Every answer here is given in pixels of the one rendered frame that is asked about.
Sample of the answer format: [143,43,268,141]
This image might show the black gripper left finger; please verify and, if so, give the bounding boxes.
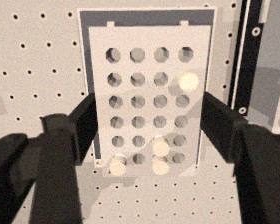
[0,93,98,224]

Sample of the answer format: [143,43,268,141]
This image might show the grey flat plate with slots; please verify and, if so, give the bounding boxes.
[77,7,217,167]

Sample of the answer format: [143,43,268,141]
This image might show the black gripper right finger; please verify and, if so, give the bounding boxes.
[200,91,280,224]

